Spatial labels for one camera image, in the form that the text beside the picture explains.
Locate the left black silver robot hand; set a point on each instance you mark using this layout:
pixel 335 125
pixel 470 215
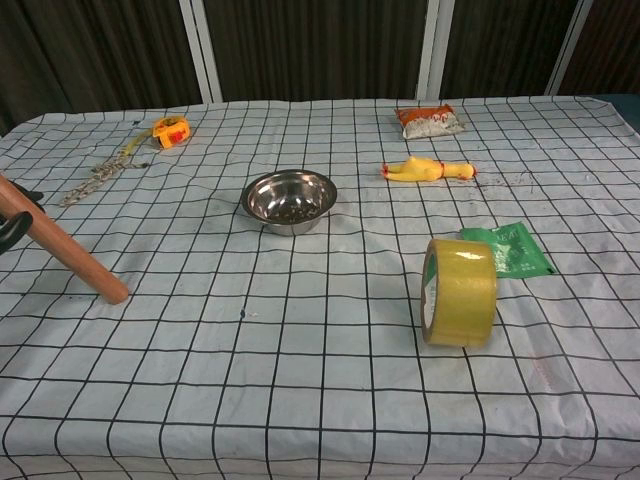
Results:
pixel 20 222

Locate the brown wooden stick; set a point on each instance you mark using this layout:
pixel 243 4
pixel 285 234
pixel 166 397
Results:
pixel 75 252

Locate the yellow tape measure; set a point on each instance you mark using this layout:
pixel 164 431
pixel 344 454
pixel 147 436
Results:
pixel 172 132

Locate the stainless steel bowl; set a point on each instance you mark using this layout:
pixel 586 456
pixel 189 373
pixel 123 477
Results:
pixel 287 192

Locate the white black checkered tablecloth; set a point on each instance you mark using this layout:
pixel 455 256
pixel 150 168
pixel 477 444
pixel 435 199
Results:
pixel 320 390

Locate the yellow rubber chicken toy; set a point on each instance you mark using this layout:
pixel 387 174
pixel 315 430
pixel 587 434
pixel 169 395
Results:
pixel 425 171

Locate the orange white snack bag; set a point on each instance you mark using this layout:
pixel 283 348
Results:
pixel 430 122

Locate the yellow packing tape roll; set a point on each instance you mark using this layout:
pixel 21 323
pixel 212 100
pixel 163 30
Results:
pixel 462 300

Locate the green foil packet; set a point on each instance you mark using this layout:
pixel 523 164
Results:
pixel 520 250

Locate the white frame post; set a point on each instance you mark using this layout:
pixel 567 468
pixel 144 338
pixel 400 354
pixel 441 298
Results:
pixel 202 50
pixel 430 45
pixel 567 45

